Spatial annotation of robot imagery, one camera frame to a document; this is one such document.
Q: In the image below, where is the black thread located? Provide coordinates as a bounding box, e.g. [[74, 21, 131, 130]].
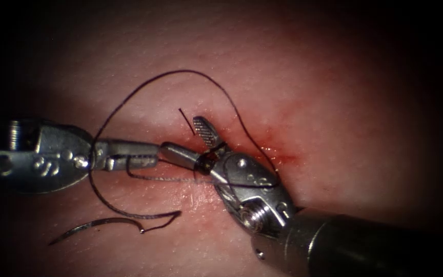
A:
[[88, 69, 280, 234]]

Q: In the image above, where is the curved steel needle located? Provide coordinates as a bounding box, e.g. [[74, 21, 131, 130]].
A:
[[47, 217, 145, 246]]

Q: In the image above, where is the left arm needle driver jaw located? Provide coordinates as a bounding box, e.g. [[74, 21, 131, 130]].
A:
[[93, 138, 160, 164], [105, 155, 159, 172]]

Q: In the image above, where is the tissue pad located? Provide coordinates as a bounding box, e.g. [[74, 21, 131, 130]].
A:
[[0, 0, 443, 277]]

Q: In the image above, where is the right arm needle driver jaw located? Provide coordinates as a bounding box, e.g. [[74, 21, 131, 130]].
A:
[[159, 141, 200, 171], [192, 115, 223, 150]]

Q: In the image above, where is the left arm needle driver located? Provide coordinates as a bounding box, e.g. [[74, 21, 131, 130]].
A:
[[8, 119, 95, 194]]

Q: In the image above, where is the right arm needle driver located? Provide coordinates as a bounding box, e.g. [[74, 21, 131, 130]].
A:
[[195, 150, 297, 238]]

